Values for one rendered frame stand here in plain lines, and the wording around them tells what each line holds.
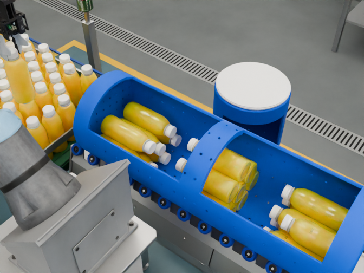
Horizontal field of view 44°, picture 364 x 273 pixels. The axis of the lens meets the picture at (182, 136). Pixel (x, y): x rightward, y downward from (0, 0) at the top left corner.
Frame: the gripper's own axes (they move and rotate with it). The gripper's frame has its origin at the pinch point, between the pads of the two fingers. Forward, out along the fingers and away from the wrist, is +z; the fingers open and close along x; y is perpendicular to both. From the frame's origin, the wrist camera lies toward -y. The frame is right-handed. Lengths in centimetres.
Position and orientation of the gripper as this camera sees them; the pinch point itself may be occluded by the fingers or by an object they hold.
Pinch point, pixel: (11, 52)
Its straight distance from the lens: 146.8
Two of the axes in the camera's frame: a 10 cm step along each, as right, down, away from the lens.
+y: 8.0, 4.2, -4.2
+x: 5.9, -5.6, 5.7
